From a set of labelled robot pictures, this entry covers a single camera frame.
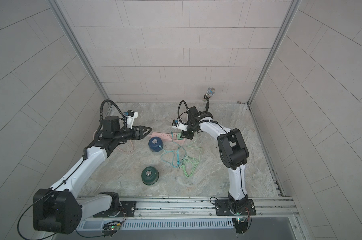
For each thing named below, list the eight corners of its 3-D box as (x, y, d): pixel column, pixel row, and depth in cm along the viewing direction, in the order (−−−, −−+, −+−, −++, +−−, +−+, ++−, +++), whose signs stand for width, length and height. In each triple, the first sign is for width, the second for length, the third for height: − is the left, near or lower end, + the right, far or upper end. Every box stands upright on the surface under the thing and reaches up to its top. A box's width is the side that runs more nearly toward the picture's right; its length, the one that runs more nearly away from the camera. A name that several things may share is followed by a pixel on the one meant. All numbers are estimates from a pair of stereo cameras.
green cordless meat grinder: (144, 187, 79) (139, 182, 71) (147, 173, 84) (142, 166, 76) (158, 187, 79) (154, 182, 71) (160, 173, 84) (157, 166, 76)
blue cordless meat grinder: (150, 155, 90) (147, 147, 82) (152, 144, 95) (149, 136, 87) (162, 155, 90) (159, 147, 82) (163, 144, 95) (161, 136, 87)
